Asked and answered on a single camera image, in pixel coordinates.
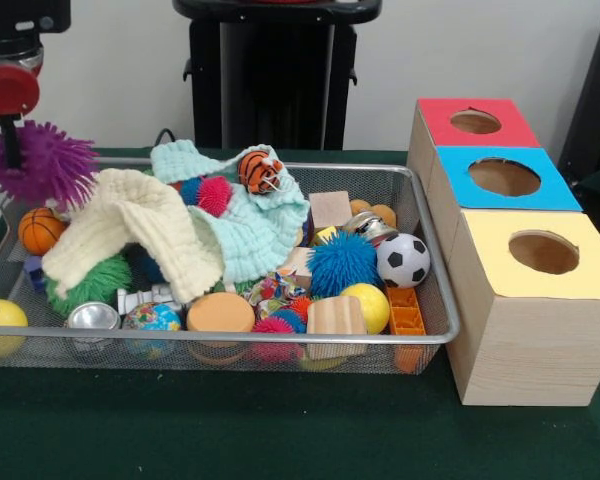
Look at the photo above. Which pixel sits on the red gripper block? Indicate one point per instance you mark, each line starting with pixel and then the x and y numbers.
pixel 7 90

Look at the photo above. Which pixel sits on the purple spiky toy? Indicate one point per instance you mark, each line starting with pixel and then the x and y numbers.
pixel 50 165

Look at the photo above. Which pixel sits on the cream waffle cloth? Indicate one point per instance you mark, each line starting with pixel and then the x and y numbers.
pixel 145 225

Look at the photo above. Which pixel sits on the mint green waffle cloth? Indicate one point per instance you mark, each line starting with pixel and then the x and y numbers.
pixel 260 235

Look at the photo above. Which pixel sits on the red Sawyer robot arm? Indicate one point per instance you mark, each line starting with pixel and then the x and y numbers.
pixel 15 25

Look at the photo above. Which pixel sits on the shallow clear mesh bin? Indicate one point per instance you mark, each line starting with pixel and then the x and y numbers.
pixel 155 357

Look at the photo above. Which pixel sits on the yellow smiley ball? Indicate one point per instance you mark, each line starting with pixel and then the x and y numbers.
pixel 0 315

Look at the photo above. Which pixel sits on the blue globe ball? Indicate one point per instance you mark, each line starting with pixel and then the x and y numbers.
pixel 152 317

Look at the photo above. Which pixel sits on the plain wooden cube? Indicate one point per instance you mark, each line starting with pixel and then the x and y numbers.
pixel 297 260

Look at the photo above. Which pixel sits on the large blue spiky ball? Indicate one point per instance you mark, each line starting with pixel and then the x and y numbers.
pixel 340 262

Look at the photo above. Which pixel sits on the yellow tennis ball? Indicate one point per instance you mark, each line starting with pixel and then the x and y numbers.
pixel 370 307

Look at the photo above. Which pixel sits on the small soccer ball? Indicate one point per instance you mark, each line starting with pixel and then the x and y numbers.
pixel 402 260

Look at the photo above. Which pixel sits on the black chair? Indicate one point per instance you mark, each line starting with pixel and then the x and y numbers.
pixel 595 100

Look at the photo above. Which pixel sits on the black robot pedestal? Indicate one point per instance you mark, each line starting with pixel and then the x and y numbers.
pixel 260 90

